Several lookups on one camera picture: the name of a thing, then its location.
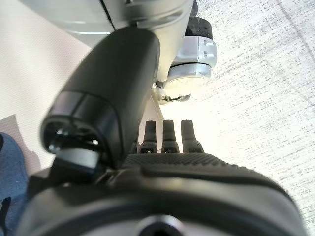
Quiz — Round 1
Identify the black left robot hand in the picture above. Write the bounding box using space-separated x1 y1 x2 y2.
14 26 308 236

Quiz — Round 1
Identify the blue shirt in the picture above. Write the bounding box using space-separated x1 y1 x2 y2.
0 132 29 236

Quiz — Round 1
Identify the grey striped area rug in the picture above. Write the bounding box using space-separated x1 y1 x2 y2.
157 0 315 222

